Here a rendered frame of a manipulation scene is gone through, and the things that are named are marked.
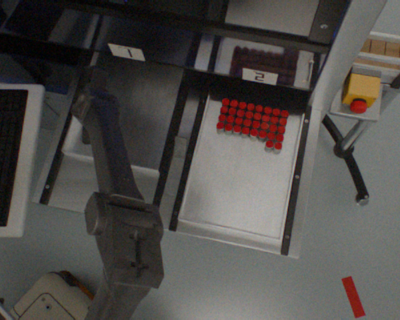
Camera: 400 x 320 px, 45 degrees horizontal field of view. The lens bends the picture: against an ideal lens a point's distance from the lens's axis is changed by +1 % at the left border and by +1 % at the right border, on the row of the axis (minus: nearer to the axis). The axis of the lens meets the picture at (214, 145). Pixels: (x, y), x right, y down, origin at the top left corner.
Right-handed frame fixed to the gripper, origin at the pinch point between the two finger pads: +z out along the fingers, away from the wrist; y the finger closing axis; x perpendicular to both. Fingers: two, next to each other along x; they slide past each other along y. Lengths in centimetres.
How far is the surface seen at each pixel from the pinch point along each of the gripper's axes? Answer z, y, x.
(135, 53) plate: -10.1, 17.5, -9.7
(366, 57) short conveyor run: -5, 16, -69
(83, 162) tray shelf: 4.4, -6.2, 6.8
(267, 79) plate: -9.3, 8.8, -42.4
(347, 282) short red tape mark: 91, -41, -81
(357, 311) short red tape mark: 90, -52, -83
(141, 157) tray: 4.0, -5.7, -8.7
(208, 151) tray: 3.8, -5.3, -26.7
